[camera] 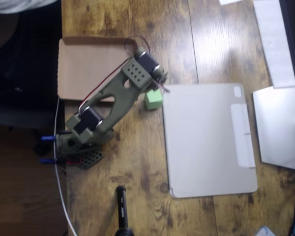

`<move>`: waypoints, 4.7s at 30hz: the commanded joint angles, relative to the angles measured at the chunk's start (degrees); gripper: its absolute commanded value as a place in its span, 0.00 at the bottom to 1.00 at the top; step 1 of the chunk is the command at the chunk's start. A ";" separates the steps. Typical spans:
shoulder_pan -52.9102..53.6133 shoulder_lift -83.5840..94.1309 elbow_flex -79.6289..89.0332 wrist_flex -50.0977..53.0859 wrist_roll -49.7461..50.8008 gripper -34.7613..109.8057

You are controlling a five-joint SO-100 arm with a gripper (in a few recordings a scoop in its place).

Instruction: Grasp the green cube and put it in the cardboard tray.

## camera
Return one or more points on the green cube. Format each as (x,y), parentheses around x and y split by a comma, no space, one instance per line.
(153,99)

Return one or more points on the brown cardboard tray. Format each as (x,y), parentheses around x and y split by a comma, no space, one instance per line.
(76,68)

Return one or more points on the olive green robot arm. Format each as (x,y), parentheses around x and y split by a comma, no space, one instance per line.
(113,98)

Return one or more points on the tablet in grey cover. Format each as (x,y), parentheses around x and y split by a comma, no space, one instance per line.
(206,167)

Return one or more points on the black camera stand pole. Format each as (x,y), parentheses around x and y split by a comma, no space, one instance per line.
(122,211)

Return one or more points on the white and blue packet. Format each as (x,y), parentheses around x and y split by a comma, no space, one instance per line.
(265,232)

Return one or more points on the grey clothing of person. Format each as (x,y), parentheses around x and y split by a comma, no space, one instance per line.
(14,5)

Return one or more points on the white foam sheet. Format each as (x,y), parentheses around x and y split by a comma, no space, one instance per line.
(273,37)

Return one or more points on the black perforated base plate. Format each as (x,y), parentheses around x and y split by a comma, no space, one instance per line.
(92,157)

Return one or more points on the white paper sheet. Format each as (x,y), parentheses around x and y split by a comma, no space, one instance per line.
(228,1)

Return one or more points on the silver monitor stand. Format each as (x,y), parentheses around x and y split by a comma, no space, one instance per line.
(277,127)

